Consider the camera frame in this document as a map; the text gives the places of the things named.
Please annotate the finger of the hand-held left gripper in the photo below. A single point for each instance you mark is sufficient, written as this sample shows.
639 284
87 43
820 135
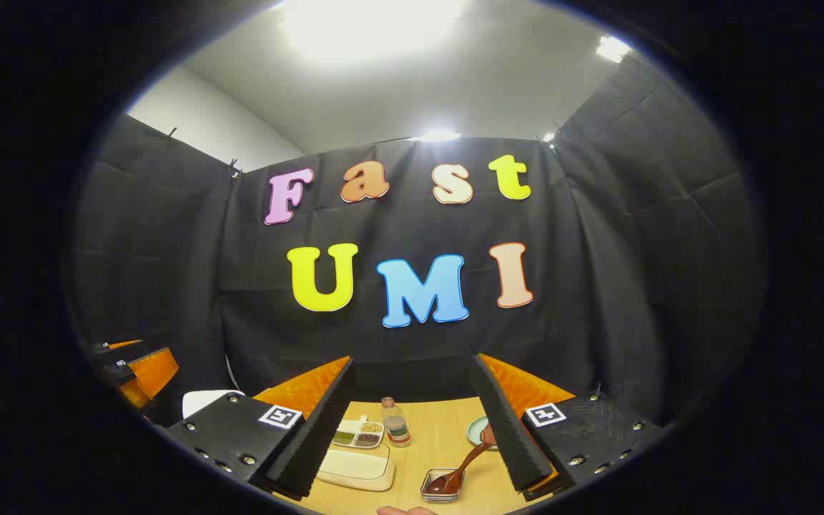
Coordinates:
124 345
154 372

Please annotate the brown wooden spoon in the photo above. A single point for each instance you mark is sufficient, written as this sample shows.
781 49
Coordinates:
466 463

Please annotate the square metal chopstick holder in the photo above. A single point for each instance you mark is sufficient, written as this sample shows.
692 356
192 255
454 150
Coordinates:
442 493

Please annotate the white tray of rice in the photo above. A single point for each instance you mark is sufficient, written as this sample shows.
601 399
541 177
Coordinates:
355 468

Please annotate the large ceiling light panel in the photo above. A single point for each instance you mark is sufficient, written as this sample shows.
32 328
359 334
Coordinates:
373 28

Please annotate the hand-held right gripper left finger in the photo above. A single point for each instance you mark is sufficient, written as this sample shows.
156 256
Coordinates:
319 429

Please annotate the white rice cooker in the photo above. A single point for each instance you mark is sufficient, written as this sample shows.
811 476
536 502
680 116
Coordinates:
208 402

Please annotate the small ceiling light panel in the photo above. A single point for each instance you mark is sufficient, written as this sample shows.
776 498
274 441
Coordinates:
612 48

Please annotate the white divided dish of beans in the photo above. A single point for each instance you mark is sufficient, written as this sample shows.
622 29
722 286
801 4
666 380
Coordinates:
358 434

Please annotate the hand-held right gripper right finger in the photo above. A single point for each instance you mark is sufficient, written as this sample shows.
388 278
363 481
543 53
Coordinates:
505 429

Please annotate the small pale green plate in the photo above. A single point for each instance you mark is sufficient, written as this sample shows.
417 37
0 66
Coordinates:
476 431

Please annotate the black backdrop cloth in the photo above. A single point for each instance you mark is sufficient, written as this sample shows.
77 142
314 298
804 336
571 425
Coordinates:
398 336

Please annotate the small clear plastic bottle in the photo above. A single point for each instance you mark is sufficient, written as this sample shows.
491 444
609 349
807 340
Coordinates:
396 425

